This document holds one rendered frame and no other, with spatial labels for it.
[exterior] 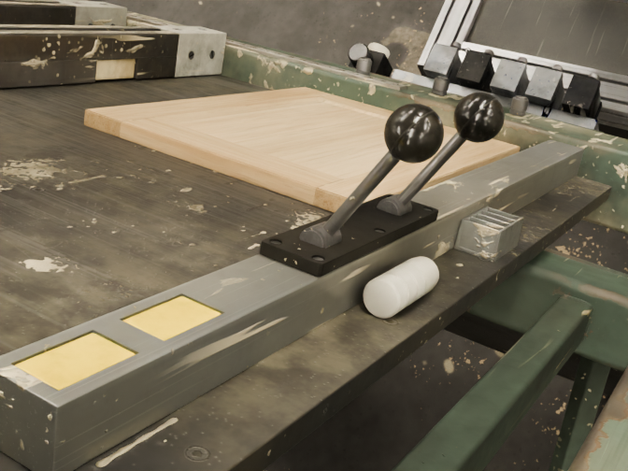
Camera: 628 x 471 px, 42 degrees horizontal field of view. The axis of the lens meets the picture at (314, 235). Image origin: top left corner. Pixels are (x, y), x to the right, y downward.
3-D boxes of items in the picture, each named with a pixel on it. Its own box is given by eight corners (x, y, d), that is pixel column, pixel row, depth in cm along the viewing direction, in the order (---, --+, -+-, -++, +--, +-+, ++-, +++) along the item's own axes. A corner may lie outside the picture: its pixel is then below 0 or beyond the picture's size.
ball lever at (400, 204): (410, 230, 69) (520, 114, 62) (391, 239, 66) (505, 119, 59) (380, 197, 70) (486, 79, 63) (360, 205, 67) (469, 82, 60)
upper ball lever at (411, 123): (342, 263, 59) (464, 130, 52) (315, 276, 56) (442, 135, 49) (307, 224, 60) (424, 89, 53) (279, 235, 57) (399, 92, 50)
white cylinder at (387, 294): (393, 325, 58) (437, 295, 65) (403, 287, 57) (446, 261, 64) (358, 310, 59) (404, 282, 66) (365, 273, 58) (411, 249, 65)
